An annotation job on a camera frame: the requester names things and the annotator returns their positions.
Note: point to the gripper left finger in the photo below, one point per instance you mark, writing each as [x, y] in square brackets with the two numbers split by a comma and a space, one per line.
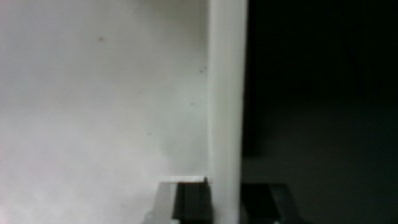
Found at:
[181, 205]

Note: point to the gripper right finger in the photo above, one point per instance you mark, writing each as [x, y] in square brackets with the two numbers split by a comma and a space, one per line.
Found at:
[268, 204]

